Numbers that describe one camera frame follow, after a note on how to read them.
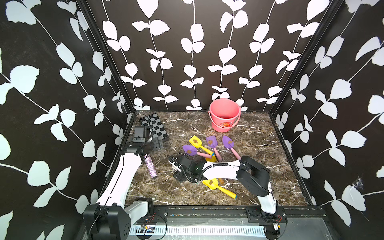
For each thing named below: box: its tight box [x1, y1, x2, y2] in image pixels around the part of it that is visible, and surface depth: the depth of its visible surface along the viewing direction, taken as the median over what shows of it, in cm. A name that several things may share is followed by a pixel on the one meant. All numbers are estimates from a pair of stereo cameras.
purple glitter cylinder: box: [144, 154, 158, 179], surface depth 89 cm
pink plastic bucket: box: [208, 98, 241, 133], surface depth 102 cm
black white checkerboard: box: [140, 112, 170, 141], surface depth 110 cm
